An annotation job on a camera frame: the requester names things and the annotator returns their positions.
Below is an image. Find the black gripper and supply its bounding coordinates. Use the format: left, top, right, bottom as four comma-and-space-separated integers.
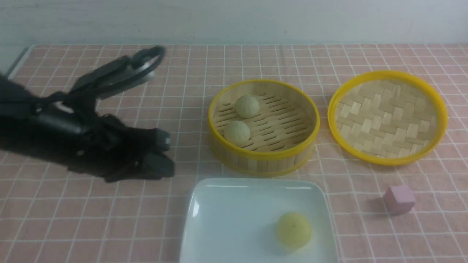
67, 114, 175, 183

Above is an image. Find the white steamed bun front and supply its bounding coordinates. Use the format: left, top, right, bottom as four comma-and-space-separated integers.
223, 121, 250, 145

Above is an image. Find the white steamed bun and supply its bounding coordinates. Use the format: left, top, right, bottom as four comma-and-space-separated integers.
223, 121, 250, 145
234, 95, 260, 119

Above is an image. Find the yellow steamed bun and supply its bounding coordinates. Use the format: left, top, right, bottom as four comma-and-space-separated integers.
275, 211, 313, 250

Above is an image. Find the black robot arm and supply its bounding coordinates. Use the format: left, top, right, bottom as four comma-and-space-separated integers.
1, 73, 176, 183

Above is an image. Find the white square plate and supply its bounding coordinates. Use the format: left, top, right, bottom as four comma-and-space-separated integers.
179, 178, 340, 263

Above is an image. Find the pink checkered tablecloth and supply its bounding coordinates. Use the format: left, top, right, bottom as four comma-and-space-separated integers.
1, 44, 468, 263

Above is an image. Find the yellow rimmed bamboo steamer basket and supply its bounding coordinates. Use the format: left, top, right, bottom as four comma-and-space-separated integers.
207, 79, 320, 178

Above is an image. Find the yellow rimmed woven steamer lid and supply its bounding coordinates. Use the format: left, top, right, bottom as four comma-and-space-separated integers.
327, 70, 448, 166

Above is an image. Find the pink cube block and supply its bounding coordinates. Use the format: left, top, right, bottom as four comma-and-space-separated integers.
382, 184, 416, 214

